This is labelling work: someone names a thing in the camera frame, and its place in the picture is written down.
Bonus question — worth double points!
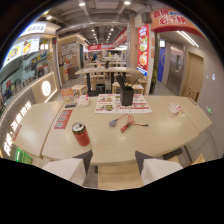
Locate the black trash bin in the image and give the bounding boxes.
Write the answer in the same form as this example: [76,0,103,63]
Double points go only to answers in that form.
[95,83,106,95]

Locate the black chopstick holder box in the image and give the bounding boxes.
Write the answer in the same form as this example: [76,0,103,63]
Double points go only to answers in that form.
[115,75,139,107]

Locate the grey Anker adapter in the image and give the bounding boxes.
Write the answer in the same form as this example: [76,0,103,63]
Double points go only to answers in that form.
[108,118,119,128]

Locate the wooden stool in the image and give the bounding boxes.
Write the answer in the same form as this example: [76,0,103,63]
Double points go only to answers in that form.
[111,81,145,96]
[71,84,88,98]

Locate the printed menu placemat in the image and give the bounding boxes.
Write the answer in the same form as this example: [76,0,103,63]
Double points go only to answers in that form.
[94,93,153,115]

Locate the orange shop signboard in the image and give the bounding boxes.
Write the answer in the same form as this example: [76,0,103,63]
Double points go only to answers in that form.
[149,7,204,39]

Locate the red charging cable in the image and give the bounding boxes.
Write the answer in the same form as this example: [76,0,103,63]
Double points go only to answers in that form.
[116,113,149,135]

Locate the red QR code sticker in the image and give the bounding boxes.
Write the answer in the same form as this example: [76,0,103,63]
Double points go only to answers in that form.
[52,109,74,130]

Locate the orange table sign card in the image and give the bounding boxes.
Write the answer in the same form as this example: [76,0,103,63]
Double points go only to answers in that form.
[60,87,76,104]

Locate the red drink can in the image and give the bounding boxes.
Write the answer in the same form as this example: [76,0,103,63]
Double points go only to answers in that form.
[71,121,91,147]

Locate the long wooden dining table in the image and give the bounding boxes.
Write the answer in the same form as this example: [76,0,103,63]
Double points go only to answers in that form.
[74,66,143,91]

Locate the wooden chair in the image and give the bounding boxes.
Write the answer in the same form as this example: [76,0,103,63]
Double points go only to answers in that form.
[185,85,200,102]

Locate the small white printed packet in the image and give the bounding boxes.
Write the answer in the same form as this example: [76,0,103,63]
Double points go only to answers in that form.
[167,102,183,115]

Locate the white tissue packet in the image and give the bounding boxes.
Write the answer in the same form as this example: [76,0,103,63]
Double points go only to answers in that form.
[76,94,91,107]

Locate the red food poster banner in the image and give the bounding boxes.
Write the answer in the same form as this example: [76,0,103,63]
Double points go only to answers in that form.
[136,24,150,77]

